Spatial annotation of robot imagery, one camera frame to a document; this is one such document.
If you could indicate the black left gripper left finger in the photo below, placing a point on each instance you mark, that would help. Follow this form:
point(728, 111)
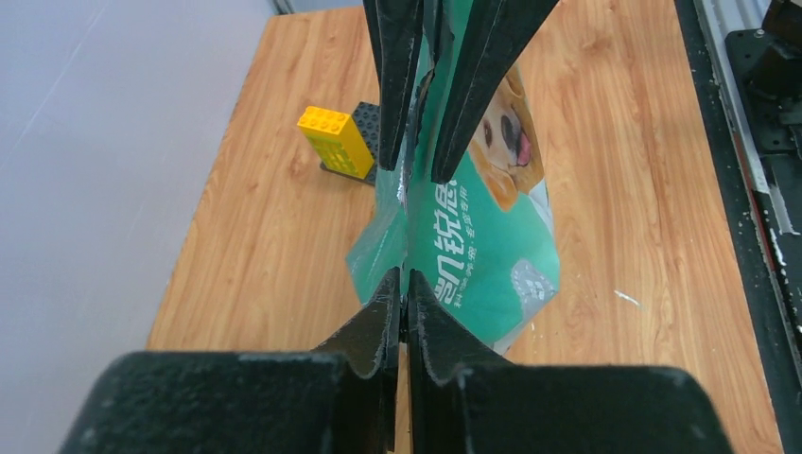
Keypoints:
point(336, 398)

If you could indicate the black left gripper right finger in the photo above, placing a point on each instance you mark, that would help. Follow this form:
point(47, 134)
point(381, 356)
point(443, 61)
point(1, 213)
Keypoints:
point(465, 398)

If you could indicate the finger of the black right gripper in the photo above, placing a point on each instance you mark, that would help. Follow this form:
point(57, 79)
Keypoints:
point(495, 34)
point(395, 30)

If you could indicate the green pet food bag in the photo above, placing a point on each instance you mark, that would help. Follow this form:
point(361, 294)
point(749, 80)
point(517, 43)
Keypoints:
point(485, 240)

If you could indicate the dark grey building baseplate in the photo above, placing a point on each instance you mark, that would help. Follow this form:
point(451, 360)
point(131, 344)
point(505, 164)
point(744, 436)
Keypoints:
point(366, 117)

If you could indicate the yellow building block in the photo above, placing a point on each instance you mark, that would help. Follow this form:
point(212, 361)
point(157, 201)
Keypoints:
point(337, 140)

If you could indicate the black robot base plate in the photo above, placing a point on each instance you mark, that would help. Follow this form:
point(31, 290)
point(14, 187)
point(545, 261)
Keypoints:
point(745, 63)

